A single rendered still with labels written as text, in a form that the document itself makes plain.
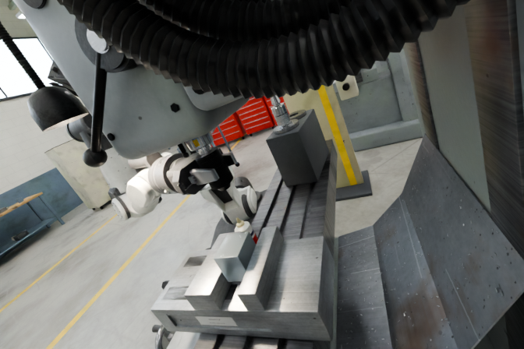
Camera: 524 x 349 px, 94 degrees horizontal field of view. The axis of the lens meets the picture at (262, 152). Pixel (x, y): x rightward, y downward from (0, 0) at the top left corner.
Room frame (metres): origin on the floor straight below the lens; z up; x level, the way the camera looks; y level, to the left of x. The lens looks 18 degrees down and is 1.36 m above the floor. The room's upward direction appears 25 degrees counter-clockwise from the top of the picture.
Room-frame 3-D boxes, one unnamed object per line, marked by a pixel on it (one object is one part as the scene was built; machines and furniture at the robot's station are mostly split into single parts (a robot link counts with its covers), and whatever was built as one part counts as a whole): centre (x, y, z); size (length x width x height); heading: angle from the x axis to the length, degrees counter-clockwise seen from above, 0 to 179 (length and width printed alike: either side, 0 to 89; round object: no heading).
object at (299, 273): (0.39, 0.15, 1.01); 0.35 x 0.15 x 0.11; 64
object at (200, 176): (0.42, 0.11, 1.23); 0.06 x 0.02 x 0.03; 49
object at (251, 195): (1.34, 0.26, 0.68); 0.21 x 0.20 x 0.13; 173
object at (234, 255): (0.38, 0.12, 1.07); 0.06 x 0.05 x 0.06; 154
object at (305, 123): (0.83, -0.14, 1.06); 0.22 x 0.12 x 0.20; 147
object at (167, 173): (0.50, 0.16, 1.23); 0.13 x 0.12 x 0.10; 139
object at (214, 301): (0.41, 0.17, 1.05); 0.15 x 0.06 x 0.04; 154
